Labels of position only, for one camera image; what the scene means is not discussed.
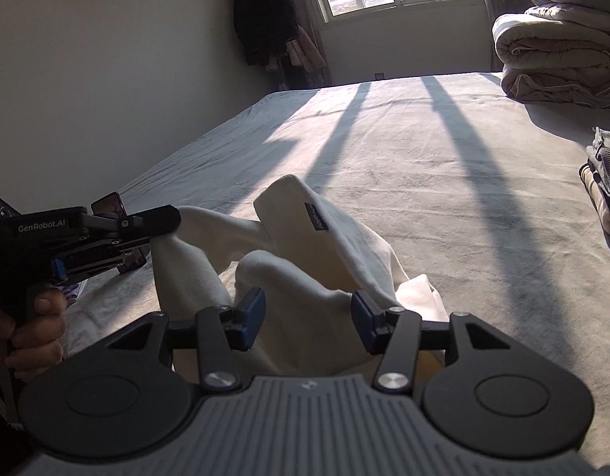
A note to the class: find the cream bear print garment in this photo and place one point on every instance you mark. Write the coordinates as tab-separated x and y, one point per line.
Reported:
308	256

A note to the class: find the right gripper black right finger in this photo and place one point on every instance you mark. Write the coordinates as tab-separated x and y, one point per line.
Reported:
475	351

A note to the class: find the dark hanging clothes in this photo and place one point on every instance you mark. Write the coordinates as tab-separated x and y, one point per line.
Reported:
279	37

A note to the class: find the person's left hand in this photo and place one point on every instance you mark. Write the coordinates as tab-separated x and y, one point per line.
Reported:
31	349

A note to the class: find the folded beige garment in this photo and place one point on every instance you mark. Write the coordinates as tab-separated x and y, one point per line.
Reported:
600	202

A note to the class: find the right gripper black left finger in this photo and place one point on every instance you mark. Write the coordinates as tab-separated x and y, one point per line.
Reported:
214	334

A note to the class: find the folded grey sweater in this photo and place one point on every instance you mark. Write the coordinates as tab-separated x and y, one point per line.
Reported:
598	153

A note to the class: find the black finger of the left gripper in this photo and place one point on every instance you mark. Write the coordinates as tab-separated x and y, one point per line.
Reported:
151	222

